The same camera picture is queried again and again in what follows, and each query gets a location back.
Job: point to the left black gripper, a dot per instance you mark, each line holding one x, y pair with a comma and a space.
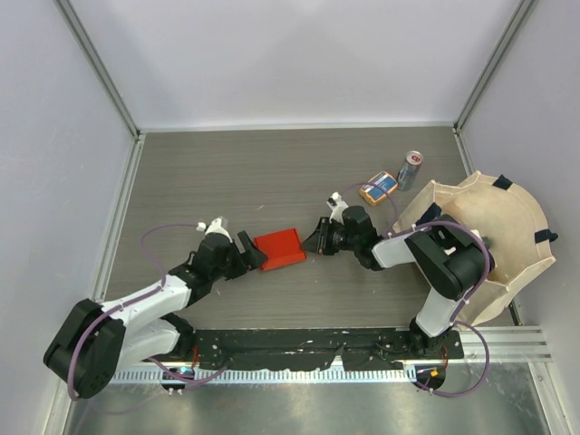
249, 259

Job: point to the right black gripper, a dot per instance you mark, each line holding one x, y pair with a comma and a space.
319, 242

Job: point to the red paper box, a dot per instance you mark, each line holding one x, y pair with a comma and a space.
282, 248

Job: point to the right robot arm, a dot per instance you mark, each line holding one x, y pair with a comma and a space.
453, 260

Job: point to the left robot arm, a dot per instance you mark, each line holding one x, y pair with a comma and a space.
96, 340

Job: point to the white cosmetic box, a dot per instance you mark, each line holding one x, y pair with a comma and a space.
484, 239

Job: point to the orange blue snack pack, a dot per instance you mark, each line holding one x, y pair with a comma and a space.
378, 188

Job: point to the silver drink can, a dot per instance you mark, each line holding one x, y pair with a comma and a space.
409, 169

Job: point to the beige tote bag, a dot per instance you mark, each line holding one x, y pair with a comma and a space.
510, 218

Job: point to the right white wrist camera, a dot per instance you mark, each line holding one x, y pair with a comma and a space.
337, 206

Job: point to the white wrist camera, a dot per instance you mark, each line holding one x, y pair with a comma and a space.
217, 226
337, 206

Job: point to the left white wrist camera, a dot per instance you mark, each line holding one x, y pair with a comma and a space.
217, 226

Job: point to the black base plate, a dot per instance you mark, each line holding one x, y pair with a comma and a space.
307, 350

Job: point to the white slotted cable duct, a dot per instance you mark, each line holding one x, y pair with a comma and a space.
151, 374

